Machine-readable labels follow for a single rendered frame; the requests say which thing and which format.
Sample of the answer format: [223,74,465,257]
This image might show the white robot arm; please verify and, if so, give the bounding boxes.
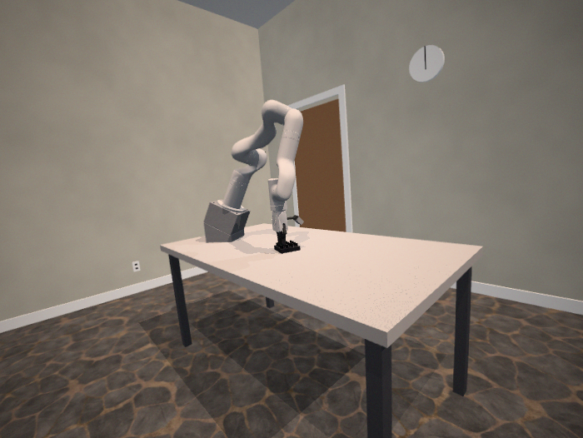
[217,100,303,212]

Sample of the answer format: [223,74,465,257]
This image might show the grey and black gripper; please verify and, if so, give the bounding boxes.
[272,210,288,246]

